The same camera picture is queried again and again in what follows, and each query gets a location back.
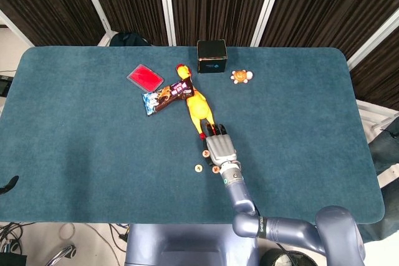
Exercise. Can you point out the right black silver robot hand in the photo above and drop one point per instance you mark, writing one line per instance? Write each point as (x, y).
(221, 149)

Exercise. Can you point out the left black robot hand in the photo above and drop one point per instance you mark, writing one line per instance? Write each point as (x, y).
(10, 183)

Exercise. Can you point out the wooden token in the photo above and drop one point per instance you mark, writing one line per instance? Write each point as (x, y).
(204, 154)
(215, 170)
(198, 168)

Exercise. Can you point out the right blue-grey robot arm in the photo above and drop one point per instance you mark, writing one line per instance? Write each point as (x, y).
(240, 197)

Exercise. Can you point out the yellow rubber chicken toy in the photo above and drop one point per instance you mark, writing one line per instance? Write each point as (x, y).
(198, 107)

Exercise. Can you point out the orange white turtle toy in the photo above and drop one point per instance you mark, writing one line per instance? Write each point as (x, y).
(240, 76)

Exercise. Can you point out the brown chocolate snack wrapper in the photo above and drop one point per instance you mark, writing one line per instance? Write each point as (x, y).
(165, 96)

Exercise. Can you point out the black flat box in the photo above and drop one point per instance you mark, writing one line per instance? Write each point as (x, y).
(12, 260)

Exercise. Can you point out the chrome chair leg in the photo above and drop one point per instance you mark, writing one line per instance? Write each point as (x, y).
(62, 252)

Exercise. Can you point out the blue felt table mat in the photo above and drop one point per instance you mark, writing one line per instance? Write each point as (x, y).
(93, 154)

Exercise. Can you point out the black cube box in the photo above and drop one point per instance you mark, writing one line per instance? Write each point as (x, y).
(212, 55)

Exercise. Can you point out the black electronic device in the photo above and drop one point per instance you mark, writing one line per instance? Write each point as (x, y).
(3, 84)

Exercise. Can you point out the blue-grey robot torso base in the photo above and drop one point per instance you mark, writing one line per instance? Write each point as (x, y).
(187, 244)

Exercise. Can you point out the red card in clear case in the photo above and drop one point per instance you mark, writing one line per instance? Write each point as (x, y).
(145, 76)

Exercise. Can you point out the black bag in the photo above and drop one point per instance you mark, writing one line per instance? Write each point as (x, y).
(127, 39)

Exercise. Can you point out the white metal rack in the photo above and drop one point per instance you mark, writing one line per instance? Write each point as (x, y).
(374, 108)

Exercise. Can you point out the person leg in jeans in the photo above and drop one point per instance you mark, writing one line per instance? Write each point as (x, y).
(386, 150)

